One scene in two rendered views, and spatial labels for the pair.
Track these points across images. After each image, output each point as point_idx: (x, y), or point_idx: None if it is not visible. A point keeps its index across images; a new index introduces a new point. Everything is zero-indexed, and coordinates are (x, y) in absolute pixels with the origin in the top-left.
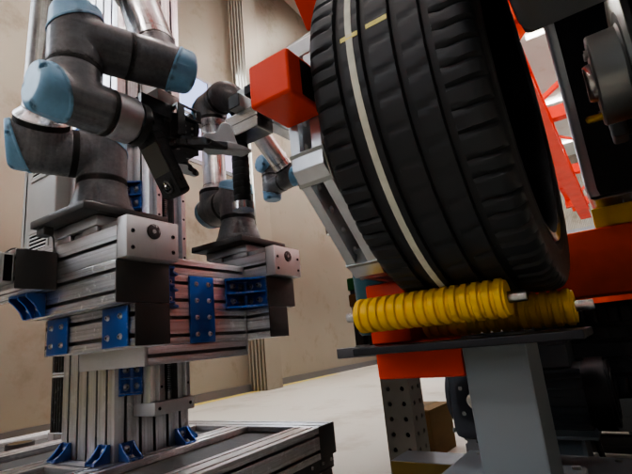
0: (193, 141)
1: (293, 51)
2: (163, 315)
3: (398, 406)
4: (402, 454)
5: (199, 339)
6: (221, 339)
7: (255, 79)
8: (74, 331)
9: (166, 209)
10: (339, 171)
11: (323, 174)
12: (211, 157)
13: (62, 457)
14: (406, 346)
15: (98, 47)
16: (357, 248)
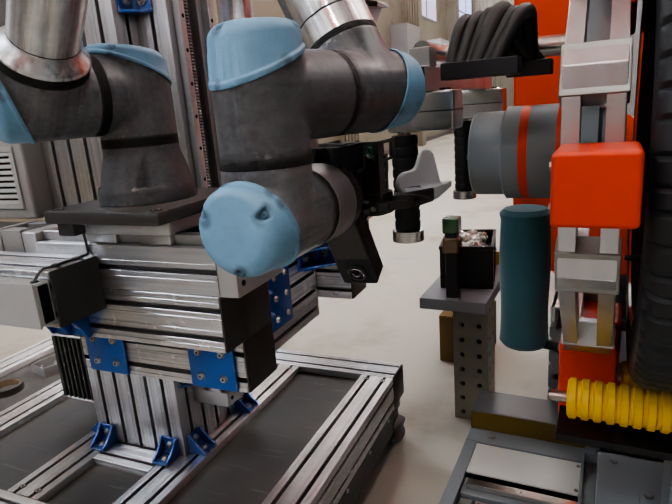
0: (397, 204)
1: (589, 77)
2: (268, 340)
3: (471, 343)
4: (478, 399)
5: (280, 324)
6: (296, 311)
7: (567, 182)
8: (136, 349)
9: (203, 131)
10: (660, 324)
11: (606, 288)
12: (234, 9)
13: (109, 443)
14: (632, 448)
15: (312, 122)
16: (579, 321)
